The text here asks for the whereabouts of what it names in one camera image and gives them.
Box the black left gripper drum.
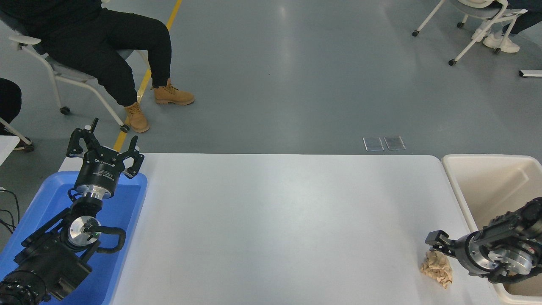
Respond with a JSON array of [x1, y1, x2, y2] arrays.
[[75, 148, 127, 193]]

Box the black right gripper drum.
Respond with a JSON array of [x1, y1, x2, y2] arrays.
[[454, 232, 481, 275]]

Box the tan paper ball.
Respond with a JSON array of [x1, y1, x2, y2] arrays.
[[420, 250, 453, 289]]

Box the blue plastic tray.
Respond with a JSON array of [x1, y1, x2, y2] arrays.
[[0, 171, 148, 305]]

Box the large pale plastic bin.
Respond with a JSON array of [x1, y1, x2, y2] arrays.
[[441, 153, 542, 305]]

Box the white chair leg with caster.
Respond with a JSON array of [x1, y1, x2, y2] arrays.
[[0, 118, 35, 153]]

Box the white side table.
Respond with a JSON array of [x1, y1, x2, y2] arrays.
[[0, 136, 20, 166]]

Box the seated person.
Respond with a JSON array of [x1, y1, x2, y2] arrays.
[[0, 0, 196, 133]]

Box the white frame office chair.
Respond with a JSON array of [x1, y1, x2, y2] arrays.
[[0, 8, 151, 133], [412, 0, 528, 67]]

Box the black floor cables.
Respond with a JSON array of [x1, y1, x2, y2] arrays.
[[0, 189, 20, 234]]

